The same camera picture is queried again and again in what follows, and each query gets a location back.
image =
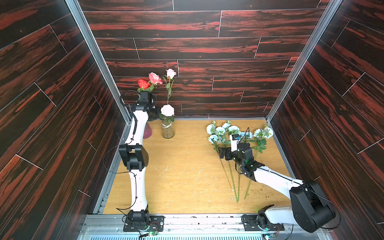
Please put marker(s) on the short pale pink rose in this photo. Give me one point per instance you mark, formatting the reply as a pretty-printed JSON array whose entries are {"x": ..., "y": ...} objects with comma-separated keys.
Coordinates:
[{"x": 167, "y": 114}]

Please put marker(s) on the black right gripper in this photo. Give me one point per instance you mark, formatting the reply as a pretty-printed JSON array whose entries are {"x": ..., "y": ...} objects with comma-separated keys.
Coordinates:
[{"x": 226, "y": 152}]

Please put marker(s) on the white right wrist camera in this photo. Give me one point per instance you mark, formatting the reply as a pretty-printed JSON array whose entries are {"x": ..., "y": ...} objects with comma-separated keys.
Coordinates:
[{"x": 235, "y": 140}]

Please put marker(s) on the clear glass vase with ribbon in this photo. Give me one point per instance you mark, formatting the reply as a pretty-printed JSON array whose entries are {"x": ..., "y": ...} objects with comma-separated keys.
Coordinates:
[{"x": 168, "y": 131}]

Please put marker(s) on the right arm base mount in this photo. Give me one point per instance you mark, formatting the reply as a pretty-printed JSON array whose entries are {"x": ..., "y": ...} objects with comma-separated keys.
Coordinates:
[{"x": 260, "y": 222}]

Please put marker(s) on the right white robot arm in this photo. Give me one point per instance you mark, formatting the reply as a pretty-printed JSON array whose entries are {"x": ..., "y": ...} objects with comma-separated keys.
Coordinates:
[{"x": 310, "y": 209}]

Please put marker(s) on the pink rose in clear vase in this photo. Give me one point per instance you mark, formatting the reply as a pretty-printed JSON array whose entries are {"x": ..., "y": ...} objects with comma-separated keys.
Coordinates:
[{"x": 169, "y": 81}]

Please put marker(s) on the white flower stem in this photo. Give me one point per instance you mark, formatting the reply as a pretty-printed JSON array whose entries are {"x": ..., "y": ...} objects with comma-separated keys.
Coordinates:
[{"x": 223, "y": 139}]

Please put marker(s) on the pink rose stem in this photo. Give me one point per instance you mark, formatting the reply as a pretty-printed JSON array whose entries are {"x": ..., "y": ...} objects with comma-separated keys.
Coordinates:
[{"x": 155, "y": 80}]

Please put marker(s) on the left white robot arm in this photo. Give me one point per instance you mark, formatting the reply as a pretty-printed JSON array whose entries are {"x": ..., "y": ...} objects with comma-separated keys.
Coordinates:
[{"x": 136, "y": 159}]

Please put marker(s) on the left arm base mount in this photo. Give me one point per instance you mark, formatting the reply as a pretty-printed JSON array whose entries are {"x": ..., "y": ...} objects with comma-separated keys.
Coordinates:
[{"x": 143, "y": 221}]

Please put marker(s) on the small light blue sprig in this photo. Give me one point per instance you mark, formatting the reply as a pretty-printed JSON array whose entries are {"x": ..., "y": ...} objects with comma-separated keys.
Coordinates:
[{"x": 216, "y": 141}]

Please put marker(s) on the light blue flower bunch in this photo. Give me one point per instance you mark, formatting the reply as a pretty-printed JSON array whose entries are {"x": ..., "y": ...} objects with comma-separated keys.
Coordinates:
[{"x": 260, "y": 137}]

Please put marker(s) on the red rose stem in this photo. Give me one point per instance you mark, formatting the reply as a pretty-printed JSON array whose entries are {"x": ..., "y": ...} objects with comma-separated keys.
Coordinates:
[{"x": 144, "y": 86}]

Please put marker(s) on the blue purple glass vase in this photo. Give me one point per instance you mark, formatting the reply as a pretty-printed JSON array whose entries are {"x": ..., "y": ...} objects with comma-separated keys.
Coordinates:
[{"x": 147, "y": 131}]

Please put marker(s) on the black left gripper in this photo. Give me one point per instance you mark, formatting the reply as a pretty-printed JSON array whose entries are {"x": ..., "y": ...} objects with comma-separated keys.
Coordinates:
[{"x": 157, "y": 114}]

